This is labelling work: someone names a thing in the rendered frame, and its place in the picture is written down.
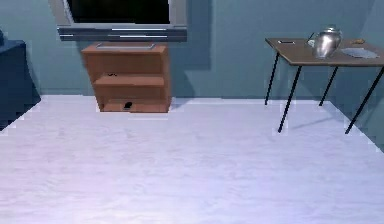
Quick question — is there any grey flat television set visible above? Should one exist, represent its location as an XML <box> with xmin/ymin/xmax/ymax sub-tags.
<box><xmin>48</xmin><ymin>0</ymin><xmax>189</xmax><ymax>43</ymax></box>

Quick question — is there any brown table with black legs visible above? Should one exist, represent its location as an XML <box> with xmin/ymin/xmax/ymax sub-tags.
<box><xmin>264</xmin><ymin>37</ymin><xmax>384</xmax><ymax>135</ymax></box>

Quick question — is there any silver metal kettle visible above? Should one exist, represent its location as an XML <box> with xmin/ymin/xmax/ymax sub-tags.
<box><xmin>311</xmin><ymin>25</ymin><xmax>344</xmax><ymax>60</ymax></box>

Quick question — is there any grey flat tray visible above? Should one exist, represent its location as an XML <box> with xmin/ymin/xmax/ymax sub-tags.
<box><xmin>95</xmin><ymin>41</ymin><xmax>157</xmax><ymax>51</ymax></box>

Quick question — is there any brown wooden shelf unit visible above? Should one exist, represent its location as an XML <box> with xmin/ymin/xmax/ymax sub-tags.
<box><xmin>80</xmin><ymin>41</ymin><xmax>173</xmax><ymax>114</ymax></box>

